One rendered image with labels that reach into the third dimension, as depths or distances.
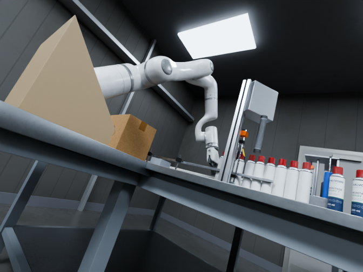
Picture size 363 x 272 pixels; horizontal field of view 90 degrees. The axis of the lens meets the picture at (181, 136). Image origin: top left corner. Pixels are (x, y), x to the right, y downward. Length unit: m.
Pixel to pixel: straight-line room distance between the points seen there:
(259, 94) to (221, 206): 0.79
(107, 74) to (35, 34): 2.32
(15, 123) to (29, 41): 2.60
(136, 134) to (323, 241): 1.05
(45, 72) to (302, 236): 0.65
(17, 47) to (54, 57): 2.36
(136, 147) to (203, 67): 0.66
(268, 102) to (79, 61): 0.94
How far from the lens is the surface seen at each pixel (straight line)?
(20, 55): 2.93
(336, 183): 1.04
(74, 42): 0.61
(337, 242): 0.43
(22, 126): 0.42
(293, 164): 1.07
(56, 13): 3.21
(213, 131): 1.26
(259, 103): 1.11
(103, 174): 0.57
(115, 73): 0.77
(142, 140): 1.26
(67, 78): 0.58
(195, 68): 1.13
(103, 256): 0.77
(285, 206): 0.39
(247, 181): 1.08
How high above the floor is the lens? 0.79
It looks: 15 degrees up
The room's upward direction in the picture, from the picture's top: 18 degrees clockwise
